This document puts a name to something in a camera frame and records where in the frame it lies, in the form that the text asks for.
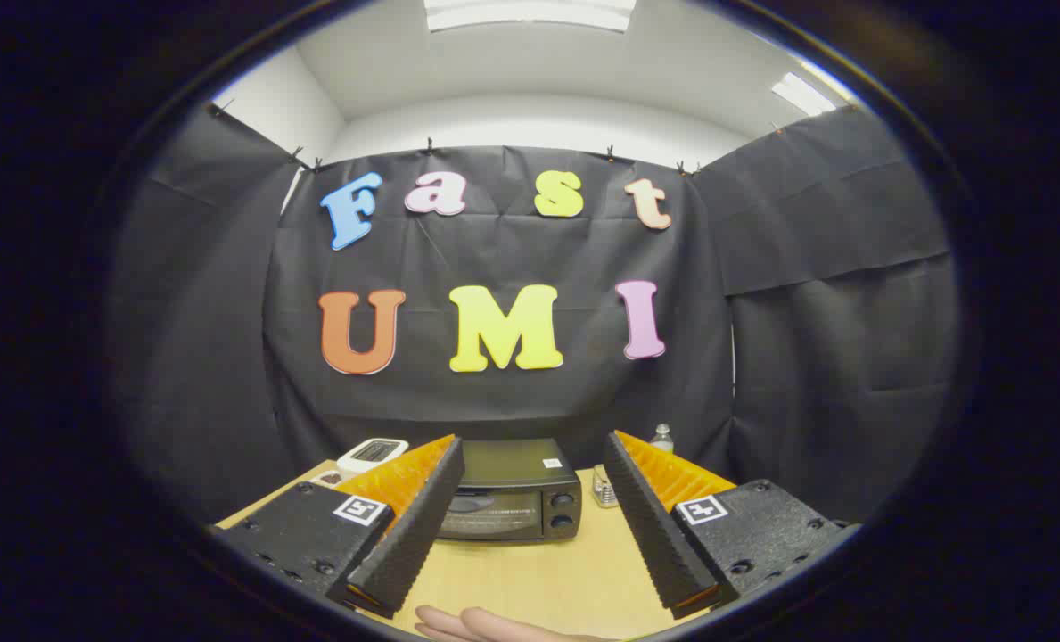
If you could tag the ceiling light panel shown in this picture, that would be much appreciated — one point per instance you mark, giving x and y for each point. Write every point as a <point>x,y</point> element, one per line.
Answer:
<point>801,94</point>
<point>530,13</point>

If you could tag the black toaster oven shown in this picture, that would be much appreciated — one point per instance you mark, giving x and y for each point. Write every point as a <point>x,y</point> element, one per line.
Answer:
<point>516,499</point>

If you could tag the green label plastic bottle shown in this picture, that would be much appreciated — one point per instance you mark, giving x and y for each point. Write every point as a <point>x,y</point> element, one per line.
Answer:
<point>662,440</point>

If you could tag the small cup on saucer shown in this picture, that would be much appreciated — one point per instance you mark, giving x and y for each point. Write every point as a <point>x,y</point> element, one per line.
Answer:
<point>326,479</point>

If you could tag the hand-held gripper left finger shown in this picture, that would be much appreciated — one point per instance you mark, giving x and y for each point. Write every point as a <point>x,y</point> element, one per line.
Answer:
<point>423,526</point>

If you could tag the clear glass jar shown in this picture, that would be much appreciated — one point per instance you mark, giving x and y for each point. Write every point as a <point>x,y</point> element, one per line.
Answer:
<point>603,489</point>

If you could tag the white bread toaster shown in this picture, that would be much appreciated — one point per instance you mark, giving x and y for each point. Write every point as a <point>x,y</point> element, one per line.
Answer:
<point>369,455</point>

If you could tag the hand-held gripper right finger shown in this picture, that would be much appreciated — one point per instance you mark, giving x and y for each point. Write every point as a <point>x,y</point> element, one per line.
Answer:
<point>650,526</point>

